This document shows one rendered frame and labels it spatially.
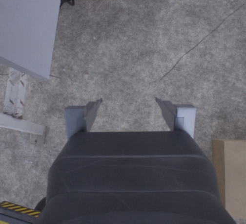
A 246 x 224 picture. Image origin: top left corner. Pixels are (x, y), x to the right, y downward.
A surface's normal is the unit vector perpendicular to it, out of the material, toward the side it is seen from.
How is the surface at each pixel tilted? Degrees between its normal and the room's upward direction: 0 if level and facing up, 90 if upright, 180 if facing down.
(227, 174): 0
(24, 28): 90
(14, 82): 0
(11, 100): 0
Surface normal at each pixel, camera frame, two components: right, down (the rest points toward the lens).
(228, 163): -0.15, -0.15
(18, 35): 0.99, 0.05
